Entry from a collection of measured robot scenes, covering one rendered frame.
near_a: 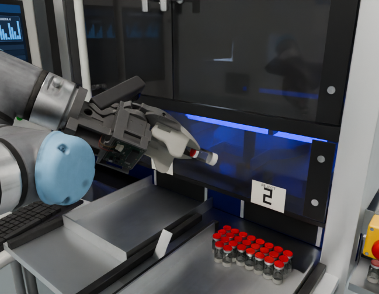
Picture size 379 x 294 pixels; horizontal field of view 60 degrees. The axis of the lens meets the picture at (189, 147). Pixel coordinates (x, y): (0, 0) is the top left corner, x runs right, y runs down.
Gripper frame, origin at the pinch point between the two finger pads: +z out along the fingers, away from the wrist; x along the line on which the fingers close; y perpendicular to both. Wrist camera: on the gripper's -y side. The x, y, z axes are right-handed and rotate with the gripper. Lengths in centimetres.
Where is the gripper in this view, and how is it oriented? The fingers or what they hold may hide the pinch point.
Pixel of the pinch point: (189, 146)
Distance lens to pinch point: 56.7
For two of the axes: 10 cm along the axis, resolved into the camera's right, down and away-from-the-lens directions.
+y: -0.4, 7.6, -6.5
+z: 8.6, 3.6, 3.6
